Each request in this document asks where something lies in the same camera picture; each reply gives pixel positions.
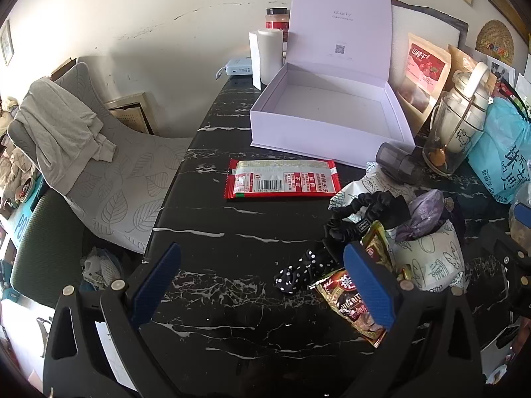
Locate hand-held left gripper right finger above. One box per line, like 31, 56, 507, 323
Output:
343, 241, 486, 398

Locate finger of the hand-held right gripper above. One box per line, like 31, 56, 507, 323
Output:
481, 232, 531, 320

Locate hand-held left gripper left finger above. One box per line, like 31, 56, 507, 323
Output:
43, 242, 183, 398

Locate brown nut snack packet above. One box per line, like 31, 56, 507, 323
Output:
309, 220, 405, 349

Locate black polka-dot scrunchie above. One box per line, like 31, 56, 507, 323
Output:
274, 249, 347, 295

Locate white printed snack packet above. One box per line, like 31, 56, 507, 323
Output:
329, 162, 419, 222
390, 220, 469, 293

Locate dark translucent small container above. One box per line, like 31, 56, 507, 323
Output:
375, 142, 424, 185

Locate red snack packet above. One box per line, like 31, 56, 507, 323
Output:
224, 158, 343, 202

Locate lavender gift box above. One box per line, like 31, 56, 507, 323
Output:
249, 0, 416, 168

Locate white crumpled bag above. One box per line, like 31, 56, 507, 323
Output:
81, 246, 125, 293

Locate grey leaf-pattern chair cover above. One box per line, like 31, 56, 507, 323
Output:
52, 62, 195, 255

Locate dark green chair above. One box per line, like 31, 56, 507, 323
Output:
8, 188, 146, 299

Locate blue plastic bag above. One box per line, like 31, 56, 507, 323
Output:
469, 97, 531, 204

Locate copper spoon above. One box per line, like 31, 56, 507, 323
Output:
429, 91, 478, 164

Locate blue printed box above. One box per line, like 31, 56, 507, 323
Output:
0, 178, 46, 258

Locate glass mug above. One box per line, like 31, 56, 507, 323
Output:
422, 91, 486, 177

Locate grey garment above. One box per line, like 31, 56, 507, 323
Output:
19, 79, 117, 189

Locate pile of clothes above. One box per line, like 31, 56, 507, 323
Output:
0, 95, 42, 216

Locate printed photo papers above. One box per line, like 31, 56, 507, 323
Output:
485, 54, 517, 88

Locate brown paper pouch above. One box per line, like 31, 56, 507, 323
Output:
446, 45, 496, 92

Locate red dried-fruit pouch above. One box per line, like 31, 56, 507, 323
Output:
394, 32, 453, 131

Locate small white device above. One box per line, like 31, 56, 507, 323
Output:
216, 56, 254, 79

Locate woven straw fan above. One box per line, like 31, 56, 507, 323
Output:
475, 20, 517, 65

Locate paper towel roll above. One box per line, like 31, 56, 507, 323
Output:
249, 28, 285, 90

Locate dark board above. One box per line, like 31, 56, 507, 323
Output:
392, 0, 469, 46

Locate white foam board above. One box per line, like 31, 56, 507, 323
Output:
390, 2, 461, 67

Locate red-lid jar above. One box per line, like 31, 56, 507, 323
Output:
265, 7, 289, 42

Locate beige leaning frame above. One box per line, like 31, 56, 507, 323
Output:
104, 93, 160, 135

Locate black strapped bag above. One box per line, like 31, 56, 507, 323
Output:
493, 79, 531, 121

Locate white handled bottle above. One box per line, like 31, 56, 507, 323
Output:
435, 61, 494, 154

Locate wooden picture frame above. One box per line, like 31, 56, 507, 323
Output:
485, 0, 531, 34

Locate small wall picture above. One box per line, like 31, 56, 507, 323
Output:
0, 20, 15, 66

